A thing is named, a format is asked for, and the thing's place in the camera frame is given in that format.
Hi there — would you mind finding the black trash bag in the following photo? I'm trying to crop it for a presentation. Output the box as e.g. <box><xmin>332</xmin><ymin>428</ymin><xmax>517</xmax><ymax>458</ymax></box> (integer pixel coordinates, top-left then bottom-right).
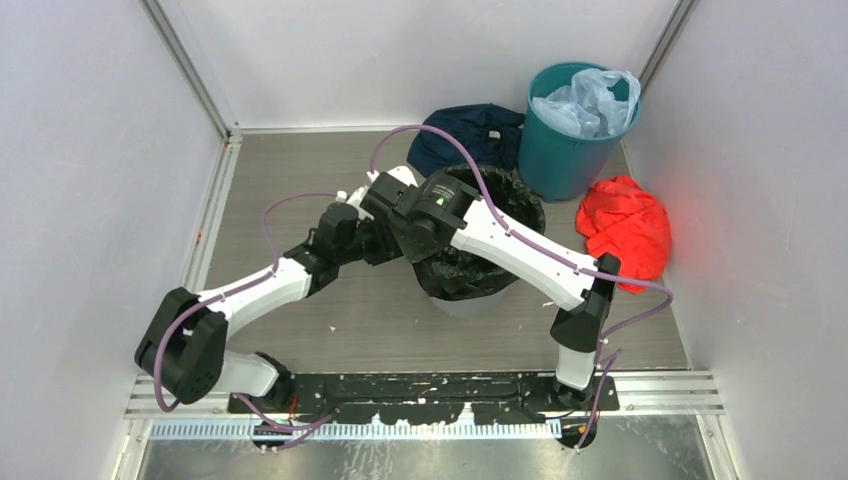
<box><xmin>412</xmin><ymin>165</ymin><xmax>546</xmax><ymax>301</ymax></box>

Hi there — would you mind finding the red cloth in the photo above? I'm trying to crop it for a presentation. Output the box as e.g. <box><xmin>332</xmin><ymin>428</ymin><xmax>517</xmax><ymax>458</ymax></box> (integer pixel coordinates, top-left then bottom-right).
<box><xmin>575</xmin><ymin>175</ymin><xmax>672</xmax><ymax>284</ymax></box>

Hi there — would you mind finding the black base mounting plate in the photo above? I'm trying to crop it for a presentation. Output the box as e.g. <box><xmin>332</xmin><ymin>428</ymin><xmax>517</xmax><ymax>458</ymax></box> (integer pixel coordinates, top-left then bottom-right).
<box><xmin>256</xmin><ymin>372</ymin><xmax>620</xmax><ymax>426</ymax></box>

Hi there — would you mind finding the dark navy cloth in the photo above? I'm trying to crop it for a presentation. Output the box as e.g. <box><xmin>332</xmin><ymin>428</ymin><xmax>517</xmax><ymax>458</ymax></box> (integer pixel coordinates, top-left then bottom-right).
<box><xmin>407</xmin><ymin>104</ymin><xmax>525</xmax><ymax>177</ymax></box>

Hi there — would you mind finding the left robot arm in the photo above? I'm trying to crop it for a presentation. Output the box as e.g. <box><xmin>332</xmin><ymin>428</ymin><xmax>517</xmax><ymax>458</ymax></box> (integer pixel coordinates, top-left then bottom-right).
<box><xmin>134</xmin><ymin>203</ymin><xmax>402</xmax><ymax>413</ymax></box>

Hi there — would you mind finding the aluminium frame rail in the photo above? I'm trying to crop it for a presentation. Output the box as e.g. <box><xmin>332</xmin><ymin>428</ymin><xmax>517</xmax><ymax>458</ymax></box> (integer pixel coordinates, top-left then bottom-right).
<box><xmin>124</xmin><ymin>125</ymin><xmax>244</xmax><ymax>420</ymax></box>

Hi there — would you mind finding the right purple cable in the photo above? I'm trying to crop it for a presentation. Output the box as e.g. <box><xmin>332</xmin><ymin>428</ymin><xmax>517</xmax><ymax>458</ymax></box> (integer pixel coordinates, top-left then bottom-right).
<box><xmin>367</xmin><ymin>124</ymin><xmax>674</xmax><ymax>453</ymax></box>

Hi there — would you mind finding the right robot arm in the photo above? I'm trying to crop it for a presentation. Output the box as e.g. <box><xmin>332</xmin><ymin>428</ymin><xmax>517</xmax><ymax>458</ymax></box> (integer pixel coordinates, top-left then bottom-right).
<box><xmin>348</xmin><ymin>167</ymin><xmax>620</xmax><ymax>411</ymax></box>

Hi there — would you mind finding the light blue plastic bag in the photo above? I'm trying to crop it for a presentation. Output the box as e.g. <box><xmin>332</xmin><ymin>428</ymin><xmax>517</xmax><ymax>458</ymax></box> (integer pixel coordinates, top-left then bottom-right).
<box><xmin>530</xmin><ymin>68</ymin><xmax>642</xmax><ymax>139</ymax></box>

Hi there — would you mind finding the grey translucent trash bin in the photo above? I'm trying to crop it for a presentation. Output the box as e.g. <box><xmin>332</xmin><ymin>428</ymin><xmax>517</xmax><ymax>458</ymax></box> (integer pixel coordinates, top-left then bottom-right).
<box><xmin>430</xmin><ymin>291</ymin><xmax>506</xmax><ymax>318</ymax></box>

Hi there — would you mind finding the teal plastic bucket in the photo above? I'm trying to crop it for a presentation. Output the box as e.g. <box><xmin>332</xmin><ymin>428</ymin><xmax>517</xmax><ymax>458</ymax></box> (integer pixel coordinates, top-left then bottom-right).
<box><xmin>518</xmin><ymin>62</ymin><xmax>641</xmax><ymax>203</ymax></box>

